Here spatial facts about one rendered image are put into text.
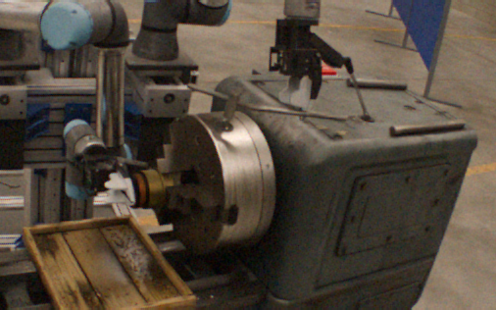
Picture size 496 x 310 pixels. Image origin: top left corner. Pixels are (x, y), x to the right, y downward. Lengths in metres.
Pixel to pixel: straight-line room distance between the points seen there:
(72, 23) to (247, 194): 0.55
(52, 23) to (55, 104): 0.52
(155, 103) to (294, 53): 0.71
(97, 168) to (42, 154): 0.65
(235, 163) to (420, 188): 0.51
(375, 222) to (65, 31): 0.85
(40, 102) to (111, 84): 0.39
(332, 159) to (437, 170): 0.39
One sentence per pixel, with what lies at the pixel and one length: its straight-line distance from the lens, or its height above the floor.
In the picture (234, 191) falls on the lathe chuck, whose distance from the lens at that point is 1.35.
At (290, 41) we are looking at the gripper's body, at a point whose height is 1.45.
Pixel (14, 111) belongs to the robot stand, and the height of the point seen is 1.05.
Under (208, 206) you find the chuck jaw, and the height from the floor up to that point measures 1.11.
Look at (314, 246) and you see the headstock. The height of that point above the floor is 1.02.
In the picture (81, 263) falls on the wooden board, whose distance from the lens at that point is 1.51.
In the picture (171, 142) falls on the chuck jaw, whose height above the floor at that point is 1.17.
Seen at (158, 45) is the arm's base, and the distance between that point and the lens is 2.00.
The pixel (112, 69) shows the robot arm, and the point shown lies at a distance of 1.64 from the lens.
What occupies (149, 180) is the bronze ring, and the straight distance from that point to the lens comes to 1.39.
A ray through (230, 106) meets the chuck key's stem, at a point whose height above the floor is 1.29.
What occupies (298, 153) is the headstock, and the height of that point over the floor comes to 1.22.
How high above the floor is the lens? 1.77
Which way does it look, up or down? 24 degrees down
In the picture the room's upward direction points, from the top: 11 degrees clockwise
